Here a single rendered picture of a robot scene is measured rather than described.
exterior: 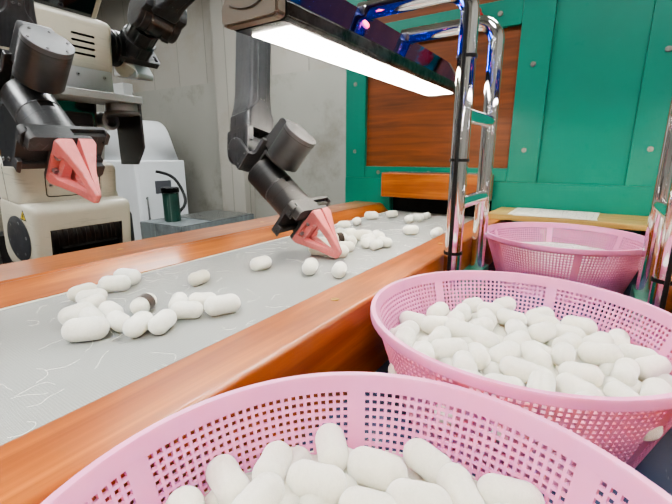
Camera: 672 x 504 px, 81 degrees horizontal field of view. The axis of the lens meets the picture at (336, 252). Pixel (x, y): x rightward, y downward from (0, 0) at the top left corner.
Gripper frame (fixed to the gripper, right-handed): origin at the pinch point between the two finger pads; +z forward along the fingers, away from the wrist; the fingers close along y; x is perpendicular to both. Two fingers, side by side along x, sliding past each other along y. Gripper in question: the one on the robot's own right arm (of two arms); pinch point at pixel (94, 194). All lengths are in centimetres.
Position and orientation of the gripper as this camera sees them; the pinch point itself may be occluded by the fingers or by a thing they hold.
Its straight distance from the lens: 58.2
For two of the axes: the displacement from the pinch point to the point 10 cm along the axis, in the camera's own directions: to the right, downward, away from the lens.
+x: -5.4, 6.5, 5.4
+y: 5.5, -2.1, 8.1
